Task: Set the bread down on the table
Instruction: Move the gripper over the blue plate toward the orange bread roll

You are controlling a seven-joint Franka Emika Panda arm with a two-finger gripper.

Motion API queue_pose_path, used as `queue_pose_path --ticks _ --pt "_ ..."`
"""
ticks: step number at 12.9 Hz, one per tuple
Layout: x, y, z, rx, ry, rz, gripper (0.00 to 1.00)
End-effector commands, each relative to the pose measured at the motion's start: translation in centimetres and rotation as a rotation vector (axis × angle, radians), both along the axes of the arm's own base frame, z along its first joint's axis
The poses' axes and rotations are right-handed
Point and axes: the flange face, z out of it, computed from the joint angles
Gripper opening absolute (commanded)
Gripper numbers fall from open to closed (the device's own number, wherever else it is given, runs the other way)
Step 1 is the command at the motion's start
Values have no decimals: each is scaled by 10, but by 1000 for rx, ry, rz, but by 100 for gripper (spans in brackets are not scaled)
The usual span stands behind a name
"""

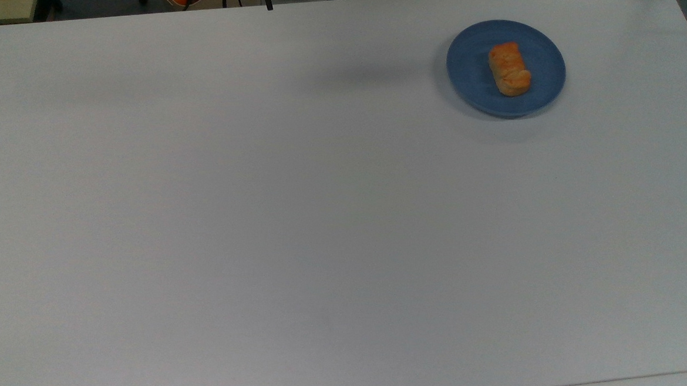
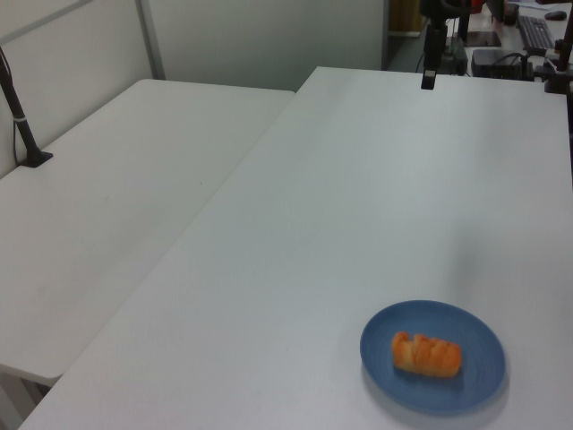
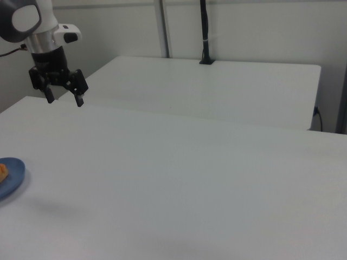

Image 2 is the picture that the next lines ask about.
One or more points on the black camera stand pole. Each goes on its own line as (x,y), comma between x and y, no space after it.
(18,116)

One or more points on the white side table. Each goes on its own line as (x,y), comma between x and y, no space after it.
(112,201)

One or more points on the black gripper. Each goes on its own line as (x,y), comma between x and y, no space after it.
(436,9)

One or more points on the dark clamp camera stand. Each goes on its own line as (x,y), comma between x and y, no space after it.
(559,71)

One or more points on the black electronics box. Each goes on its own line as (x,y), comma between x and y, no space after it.
(492,60)

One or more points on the black thin upright pole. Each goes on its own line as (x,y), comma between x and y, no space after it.
(464,22)

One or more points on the orange bread roll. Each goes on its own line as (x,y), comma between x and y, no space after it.
(425,356)

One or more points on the black keyboard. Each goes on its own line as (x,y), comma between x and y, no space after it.
(536,31)

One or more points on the black computer mouse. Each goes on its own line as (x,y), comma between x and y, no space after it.
(555,15)

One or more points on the blue round plate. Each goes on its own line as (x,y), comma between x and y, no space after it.
(474,380)

